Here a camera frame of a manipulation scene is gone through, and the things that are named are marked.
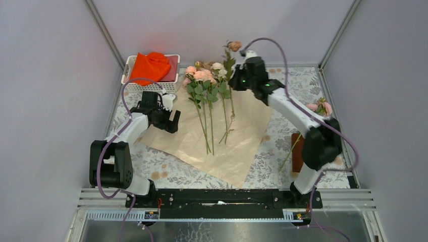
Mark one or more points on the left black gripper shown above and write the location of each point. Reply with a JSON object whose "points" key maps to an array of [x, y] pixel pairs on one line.
{"points": [[171, 126]]}

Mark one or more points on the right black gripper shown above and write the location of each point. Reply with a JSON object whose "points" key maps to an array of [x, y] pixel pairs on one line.
{"points": [[234, 82]]}

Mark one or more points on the white plastic basket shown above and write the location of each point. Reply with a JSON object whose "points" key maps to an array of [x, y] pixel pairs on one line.
{"points": [[134, 87]]}

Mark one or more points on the beige orange wrapping paper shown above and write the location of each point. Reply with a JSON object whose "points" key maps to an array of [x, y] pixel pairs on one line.
{"points": [[231, 160]]}

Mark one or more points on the pink rose stems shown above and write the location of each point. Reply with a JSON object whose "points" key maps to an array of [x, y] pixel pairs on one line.
{"points": [[207, 87]]}

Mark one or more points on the pink fake flower bunch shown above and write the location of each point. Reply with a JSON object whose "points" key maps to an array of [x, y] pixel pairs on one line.
{"points": [[323, 108]]}

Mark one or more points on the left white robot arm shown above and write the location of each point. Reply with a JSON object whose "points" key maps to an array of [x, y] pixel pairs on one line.
{"points": [[110, 164]]}

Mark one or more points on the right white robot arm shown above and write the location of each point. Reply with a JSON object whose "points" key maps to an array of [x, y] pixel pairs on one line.
{"points": [[322, 142]]}

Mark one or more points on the tan ribbon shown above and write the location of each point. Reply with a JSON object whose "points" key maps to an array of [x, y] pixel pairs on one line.
{"points": [[207, 65]]}

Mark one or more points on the dark red cloth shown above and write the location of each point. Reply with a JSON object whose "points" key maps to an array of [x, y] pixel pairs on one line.
{"points": [[174, 63]]}

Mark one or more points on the orange cloth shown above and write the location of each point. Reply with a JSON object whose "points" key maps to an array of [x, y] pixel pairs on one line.
{"points": [[154, 66]]}

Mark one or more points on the brown wooden block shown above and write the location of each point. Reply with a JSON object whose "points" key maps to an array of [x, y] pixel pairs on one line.
{"points": [[297, 147]]}

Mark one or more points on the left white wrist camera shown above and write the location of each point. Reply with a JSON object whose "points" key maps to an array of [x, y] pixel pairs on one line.
{"points": [[168, 100]]}

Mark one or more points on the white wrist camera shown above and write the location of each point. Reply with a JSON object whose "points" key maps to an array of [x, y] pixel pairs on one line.
{"points": [[247, 54], [168, 100]]}

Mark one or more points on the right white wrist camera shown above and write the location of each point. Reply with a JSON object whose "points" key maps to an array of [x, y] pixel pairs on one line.
{"points": [[247, 54]]}

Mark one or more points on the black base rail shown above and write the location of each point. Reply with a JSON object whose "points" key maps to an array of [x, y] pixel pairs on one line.
{"points": [[224, 204]]}

